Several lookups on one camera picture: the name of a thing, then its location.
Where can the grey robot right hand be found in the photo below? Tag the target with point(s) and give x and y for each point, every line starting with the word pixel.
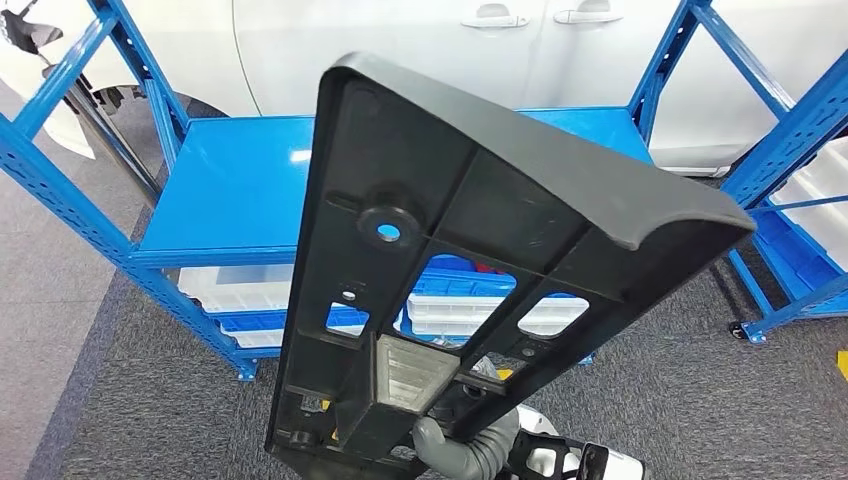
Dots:
pixel 437 447

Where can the black plastic frame part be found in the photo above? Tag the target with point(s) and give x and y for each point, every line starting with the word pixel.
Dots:
pixel 397 152

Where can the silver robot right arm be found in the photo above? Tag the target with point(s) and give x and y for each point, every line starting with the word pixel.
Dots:
pixel 490 444

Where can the blue metal shelf rack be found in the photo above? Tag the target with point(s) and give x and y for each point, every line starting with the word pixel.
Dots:
pixel 225 185
pixel 795 308

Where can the white plastic bin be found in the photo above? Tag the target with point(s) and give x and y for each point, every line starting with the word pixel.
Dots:
pixel 232 288
pixel 828 218
pixel 450 314
pixel 255 338

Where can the white car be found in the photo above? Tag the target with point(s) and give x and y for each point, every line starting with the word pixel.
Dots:
pixel 411 33

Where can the black car tyre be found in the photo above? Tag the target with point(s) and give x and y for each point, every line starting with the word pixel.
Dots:
pixel 109 129

